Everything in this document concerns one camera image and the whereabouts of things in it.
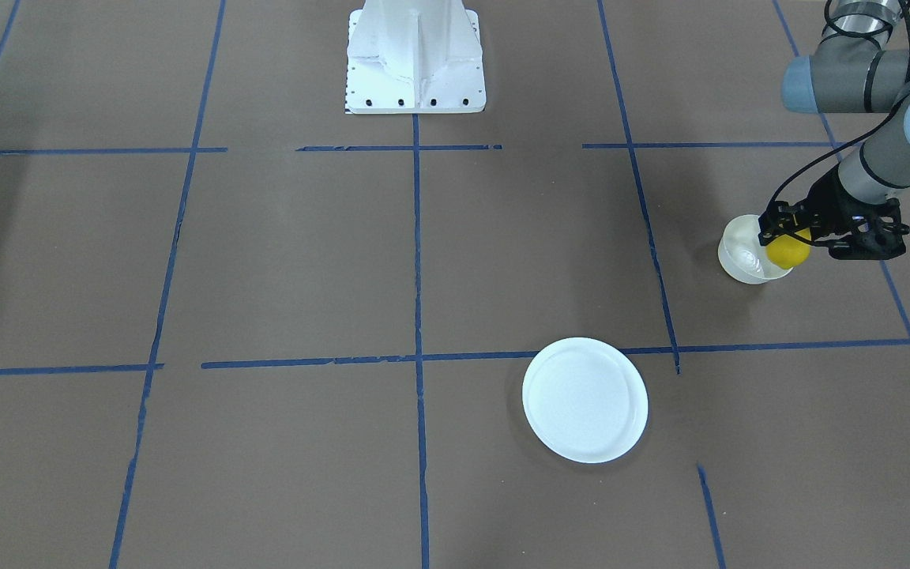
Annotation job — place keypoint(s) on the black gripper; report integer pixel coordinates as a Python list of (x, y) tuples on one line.
[(831, 201)]

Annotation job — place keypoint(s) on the yellow lemon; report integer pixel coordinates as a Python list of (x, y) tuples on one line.
[(787, 251)]

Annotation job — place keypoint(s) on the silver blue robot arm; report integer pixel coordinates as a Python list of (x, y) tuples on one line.
[(861, 65)]

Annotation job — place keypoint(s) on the white bowl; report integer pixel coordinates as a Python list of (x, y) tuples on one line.
[(742, 257)]

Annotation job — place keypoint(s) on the white plate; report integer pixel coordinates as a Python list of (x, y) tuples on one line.
[(585, 400)]

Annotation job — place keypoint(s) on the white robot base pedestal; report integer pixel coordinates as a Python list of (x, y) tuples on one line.
[(414, 57)]

